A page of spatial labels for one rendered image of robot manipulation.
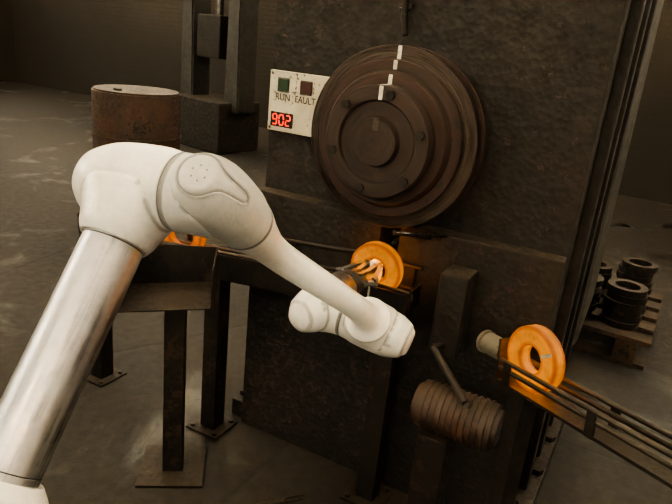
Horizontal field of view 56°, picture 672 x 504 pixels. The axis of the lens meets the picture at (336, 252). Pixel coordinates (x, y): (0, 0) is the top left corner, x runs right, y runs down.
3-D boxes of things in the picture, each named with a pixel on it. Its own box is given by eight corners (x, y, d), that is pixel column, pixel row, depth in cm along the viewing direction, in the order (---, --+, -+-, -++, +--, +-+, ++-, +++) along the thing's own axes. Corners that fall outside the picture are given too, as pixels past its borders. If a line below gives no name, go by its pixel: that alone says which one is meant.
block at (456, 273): (439, 339, 181) (452, 261, 174) (466, 347, 178) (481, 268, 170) (426, 353, 172) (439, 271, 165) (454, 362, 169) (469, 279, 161)
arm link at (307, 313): (310, 305, 160) (355, 325, 155) (276, 329, 147) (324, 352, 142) (317, 268, 155) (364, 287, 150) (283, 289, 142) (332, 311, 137)
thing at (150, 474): (129, 445, 209) (128, 241, 186) (210, 447, 213) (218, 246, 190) (116, 487, 190) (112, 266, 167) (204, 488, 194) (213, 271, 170)
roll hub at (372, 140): (329, 183, 171) (340, 77, 162) (426, 205, 159) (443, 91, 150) (319, 187, 166) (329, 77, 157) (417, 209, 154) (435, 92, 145)
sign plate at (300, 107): (270, 128, 198) (274, 69, 192) (343, 141, 187) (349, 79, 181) (266, 128, 196) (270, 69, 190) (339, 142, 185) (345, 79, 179)
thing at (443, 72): (315, 203, 186) (330, 37, 171) (467, 240, 166) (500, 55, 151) (304, 207, 181) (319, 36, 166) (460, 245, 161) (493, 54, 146)
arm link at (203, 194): (285, 193, 108) (217, 181, 112) (245, 137, 92) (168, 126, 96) (259, 263, 104) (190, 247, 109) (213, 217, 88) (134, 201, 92)
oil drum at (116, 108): (137, 199, 491) (137, 81, 462) (196, 215, 466) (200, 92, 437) (74, 213, 441) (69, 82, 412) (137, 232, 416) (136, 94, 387)
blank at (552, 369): (526, 394, 150) (515, 396, 148) (510, 330, 153) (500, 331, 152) (574, 388, 136) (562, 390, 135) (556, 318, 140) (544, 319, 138)
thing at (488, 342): (492, 350, 161) (495, 328, 160) (517, 363, 154) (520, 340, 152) (474, 353, 159) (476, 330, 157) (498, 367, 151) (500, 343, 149)
